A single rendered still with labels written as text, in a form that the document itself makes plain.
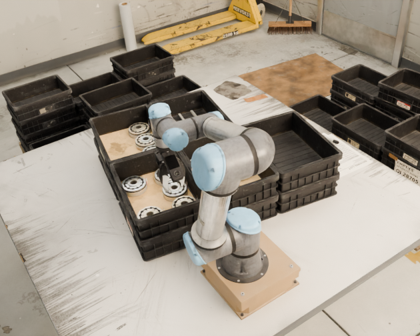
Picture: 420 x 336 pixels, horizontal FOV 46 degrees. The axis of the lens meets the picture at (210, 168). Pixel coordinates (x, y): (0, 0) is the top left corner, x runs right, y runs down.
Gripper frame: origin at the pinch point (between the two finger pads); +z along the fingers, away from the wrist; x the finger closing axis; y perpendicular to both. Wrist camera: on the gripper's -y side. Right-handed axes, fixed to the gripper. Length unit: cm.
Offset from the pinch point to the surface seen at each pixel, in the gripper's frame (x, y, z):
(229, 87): -69, 103, 28
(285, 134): -65, 28, 15
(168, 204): 2.3, 6.0, 12.4
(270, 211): -36.6, -8.1, 22.3
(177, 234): 4.3, -9.1, 14.8
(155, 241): 13.2, -9.1, 14.4
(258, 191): -31.5, -7.9, 9.5
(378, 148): -130, 36, 54
